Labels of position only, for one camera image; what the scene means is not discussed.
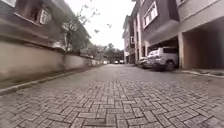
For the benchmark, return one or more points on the beige building with carport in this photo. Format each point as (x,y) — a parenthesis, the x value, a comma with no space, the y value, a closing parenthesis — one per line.
(200,20)

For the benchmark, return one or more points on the grey brick paved road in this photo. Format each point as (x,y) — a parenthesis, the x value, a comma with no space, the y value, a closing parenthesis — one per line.
(113,96)

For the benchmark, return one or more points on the distant white car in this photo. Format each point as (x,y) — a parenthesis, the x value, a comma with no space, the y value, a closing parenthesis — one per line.
(121,61)
(116,62)

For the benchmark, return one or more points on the bare thin tree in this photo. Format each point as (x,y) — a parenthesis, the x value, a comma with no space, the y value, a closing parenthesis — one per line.
(68,36)

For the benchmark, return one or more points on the group of distant trees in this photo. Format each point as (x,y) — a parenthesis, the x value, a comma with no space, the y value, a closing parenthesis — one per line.
(110,53)

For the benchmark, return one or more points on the brown building behind wall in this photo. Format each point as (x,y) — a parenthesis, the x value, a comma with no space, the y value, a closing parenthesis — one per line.
(30,26)

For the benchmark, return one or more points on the concrete kerb strip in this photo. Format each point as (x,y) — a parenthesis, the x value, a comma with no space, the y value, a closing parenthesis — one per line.
(20,86)

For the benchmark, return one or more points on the parked car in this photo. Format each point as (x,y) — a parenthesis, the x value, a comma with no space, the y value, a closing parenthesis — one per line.
(143,62)

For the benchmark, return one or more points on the raised concrete kerb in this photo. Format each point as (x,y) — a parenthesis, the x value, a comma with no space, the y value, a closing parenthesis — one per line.
(203,74)

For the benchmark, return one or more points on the brown multi-storey building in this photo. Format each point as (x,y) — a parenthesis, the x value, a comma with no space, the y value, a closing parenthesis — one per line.
(160,20)

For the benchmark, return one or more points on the long beige boundary wall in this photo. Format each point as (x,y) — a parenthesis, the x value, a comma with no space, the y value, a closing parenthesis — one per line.
(30,60)

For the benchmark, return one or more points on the white suv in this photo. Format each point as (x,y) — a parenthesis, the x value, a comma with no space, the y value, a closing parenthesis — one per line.
(160,58)

